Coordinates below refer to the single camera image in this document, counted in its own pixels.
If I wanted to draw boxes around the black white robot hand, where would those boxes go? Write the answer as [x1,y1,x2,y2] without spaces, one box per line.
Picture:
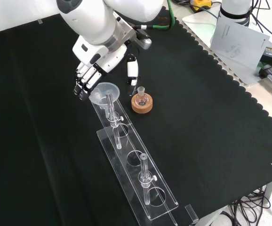
[72,36,140,101]

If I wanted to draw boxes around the translucent plastic funnel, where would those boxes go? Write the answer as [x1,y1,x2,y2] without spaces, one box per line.
[88,81,120,111]

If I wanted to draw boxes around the clear acrylic funnel stand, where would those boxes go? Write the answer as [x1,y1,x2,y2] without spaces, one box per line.
[90,89,179,226]

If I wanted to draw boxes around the small round-bottom glass flask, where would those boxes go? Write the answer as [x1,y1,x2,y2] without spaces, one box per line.
[136,86,150,107]

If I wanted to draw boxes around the pale board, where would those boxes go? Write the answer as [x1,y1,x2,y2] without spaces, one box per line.
[182,10,272,86]

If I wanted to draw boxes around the black cloth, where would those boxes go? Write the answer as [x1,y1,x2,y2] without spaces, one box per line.
[0,6,272,226]

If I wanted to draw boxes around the yellow stop button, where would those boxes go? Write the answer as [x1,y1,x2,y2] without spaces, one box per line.
[189,0,213,12]

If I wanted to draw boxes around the white paper booklet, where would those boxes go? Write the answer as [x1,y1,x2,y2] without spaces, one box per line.
[210,16,271,70]

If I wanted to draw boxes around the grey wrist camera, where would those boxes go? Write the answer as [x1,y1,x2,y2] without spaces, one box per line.
[135,27,152,50]

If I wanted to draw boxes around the cork ring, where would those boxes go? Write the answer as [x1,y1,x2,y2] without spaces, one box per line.
[131,93,154,114]

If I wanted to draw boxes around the green cable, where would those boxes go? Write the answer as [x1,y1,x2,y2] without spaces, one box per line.
[140,0,177,31]

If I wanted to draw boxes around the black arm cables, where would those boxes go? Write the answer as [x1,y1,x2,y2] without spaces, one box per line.
[248,0,272,49]

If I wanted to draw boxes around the black cable bundle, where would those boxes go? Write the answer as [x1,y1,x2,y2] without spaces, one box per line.
[228,185,272,225]

